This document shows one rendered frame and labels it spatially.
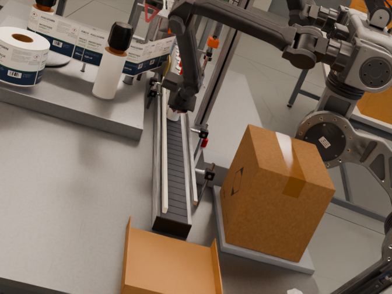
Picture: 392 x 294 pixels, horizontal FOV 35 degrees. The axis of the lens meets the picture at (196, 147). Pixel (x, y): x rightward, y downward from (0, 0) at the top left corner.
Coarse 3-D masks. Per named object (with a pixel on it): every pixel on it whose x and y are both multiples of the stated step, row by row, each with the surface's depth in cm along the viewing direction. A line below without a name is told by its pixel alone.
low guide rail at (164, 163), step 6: (162, 90) 261; (162, 96) 256; (162, 102) 250; (162, 108) 244; (162, 114) 239; (162, 120) 234; (162, 126) 230; (162, 132) 225; (162, 138) 221; (162, 144) 217; (162, 150) 212; (162, 156) 208; (162, 162) 205; (162, 168) 201; (162, 174) 198; (162, 180) 194; (162, 186) 191; (162, 192) 188; (162, 198) 185; (162, 204) 182; (162, 210) 179
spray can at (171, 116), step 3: (168, 111) 242; (171, 111) 241; (168, 114) 242; (171, 114) 241; (174, 114) 241; (177, 114) 241; (168, 117) 242; (171, 117) 241; (174, 117) 242; (177, 117) 242; (171, 120) 242; (174, 120) 242; (177, 120) 244
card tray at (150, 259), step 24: (144, 240) 174; (168, 240) 178; (144, 264) 165; (168, 264) 168; (192, 264) 172; (216, 264) 171; (144, 288) 151; (168, 288) 160; (192, 288) 163; (216, 288) 165
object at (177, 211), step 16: (160, 96) 267; (160, 112) 252; (160, 128) 238; (176, 128) 238; (160, 144) 226; (176, 144) 226; (160, 160) 214; (176, 160) 214; (160, 176) 201; (176, 176) 204; (160, 192) 192; (176, 192) 195; (160, 208) 184; (176, 208) 186
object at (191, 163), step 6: (186, 114) 232; (186, 120) 228; (186, 126) 225; (192, 150) 206; (192, 156) 202; (192, 162) 198; (192, 168) 195; (192, 174) 191; (192, 180) 188; (192, 186) 185; (192, 192) 182; (192, 198) 180
